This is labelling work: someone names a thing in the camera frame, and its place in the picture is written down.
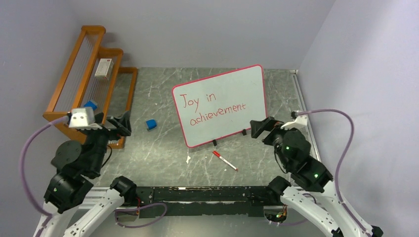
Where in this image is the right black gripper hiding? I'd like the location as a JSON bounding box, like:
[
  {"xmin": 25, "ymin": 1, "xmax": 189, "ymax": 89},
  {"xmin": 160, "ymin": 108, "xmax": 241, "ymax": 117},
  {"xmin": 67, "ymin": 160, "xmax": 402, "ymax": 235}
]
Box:
[{"xmin": 250, "ymin": 116, "xmax": 299, "ymax": 169}]

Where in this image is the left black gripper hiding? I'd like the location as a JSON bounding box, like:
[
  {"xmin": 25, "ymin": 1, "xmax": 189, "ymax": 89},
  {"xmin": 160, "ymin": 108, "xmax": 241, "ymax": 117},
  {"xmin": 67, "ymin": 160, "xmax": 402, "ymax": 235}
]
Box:
[{"xmin": 83, "ymin": 109, "xmax": 131, "ymax": 174}]

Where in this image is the blue eraser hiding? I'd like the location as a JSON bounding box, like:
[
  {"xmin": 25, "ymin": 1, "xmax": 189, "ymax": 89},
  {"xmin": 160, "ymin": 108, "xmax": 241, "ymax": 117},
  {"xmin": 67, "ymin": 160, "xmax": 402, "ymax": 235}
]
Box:
[
  {"xmin": 145, "ymin": 119, "xmax": 157, "ymax": 131},
  {"xmin": 83, "ymin": 100, "xmax": 98, "ymax": 111}
]

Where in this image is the red capped whiteboard marker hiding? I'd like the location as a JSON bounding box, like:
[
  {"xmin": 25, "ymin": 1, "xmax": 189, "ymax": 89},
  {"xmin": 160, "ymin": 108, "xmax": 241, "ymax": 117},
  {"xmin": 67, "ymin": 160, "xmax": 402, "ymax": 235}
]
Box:
[{"xmin": 212, "ymin": 151, "xmax": 238, "ymax": 171}]

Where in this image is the red framed whiteboard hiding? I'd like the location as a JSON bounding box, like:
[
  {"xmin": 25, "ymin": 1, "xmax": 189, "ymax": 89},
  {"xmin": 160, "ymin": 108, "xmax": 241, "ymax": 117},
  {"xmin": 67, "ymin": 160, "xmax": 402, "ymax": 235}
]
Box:
[{"xmin": 171, "ymin": 64, "xmax": 267, "ymax": 148}]

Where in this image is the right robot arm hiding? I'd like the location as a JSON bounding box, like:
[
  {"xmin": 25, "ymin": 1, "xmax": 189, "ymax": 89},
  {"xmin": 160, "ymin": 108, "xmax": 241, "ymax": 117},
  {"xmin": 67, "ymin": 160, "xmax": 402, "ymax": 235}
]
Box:
[{"xmin": 250, "ymin": 112, "xmax": 383, "ymax": 237}]

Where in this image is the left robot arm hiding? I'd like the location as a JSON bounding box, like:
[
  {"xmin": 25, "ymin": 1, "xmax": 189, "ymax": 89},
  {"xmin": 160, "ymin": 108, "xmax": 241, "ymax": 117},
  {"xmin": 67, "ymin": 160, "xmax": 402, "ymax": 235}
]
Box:
[{"xmin": 34, "ymin": 108, "xmax": 138, "ymax": 237}]

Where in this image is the blue eraser on shelf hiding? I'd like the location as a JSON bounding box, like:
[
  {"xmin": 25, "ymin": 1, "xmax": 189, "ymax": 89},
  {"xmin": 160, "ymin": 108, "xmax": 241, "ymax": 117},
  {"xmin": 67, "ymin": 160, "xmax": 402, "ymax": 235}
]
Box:
[{"xmin": 83, "ymin": 100, "xmax": 98, "ymax": 111}]

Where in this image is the orange wooden shelf rack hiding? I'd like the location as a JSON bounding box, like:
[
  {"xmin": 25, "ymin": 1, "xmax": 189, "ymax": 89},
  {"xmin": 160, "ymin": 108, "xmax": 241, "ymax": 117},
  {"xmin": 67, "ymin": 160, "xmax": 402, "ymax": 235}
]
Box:
[{"xmin": 42, "ymin": 25, "xmax": 138, "ymax": 150}]

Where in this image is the white red cardboard box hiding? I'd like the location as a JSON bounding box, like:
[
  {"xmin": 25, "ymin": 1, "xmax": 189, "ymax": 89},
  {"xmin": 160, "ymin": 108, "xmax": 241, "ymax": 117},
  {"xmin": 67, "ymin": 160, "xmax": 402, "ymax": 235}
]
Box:
[{"xmin": 94, "ymin": 58, "xmax": 114, "ymax": 80}]

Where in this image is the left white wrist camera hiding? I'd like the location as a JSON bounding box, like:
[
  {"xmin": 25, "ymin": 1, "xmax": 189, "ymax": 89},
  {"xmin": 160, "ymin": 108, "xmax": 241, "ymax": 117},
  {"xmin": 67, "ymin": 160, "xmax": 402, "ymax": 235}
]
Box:
[{"xmin": 68, "ymin": 107, "xmax": 103, "ymax": 130}]

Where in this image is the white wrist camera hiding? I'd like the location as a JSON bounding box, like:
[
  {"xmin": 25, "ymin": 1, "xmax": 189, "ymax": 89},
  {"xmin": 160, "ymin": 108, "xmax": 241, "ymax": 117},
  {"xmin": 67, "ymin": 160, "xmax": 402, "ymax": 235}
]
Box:
[
  {"xmin": 68, "ymin": 107, "xmax": 103, "ymax": 130},
  {"xmin": 281, "ymin": 111, "xmax": 308, "ymax": 130}
]

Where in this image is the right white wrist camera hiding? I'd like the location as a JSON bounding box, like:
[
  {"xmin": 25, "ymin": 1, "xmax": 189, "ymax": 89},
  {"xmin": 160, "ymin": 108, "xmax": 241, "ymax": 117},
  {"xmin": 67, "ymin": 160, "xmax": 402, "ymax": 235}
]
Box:
[{"xmin": 281, "ymin": 111, "xmax": 308, "ymax": 130}]

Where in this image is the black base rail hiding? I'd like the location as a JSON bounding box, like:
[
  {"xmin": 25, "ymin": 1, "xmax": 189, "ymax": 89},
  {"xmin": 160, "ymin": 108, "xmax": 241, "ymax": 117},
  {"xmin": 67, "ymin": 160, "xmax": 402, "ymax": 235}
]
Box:
[{"xmin": 122, "ymin": 186, "xmax": 282, "ymax": 217}]

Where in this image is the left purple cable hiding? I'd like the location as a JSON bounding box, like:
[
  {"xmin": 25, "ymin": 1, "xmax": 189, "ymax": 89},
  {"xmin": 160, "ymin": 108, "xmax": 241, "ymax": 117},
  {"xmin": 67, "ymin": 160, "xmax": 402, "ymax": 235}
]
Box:
[{"xmin": 19, "ymin": 116, "xmax": 168, "ymax": 237}]

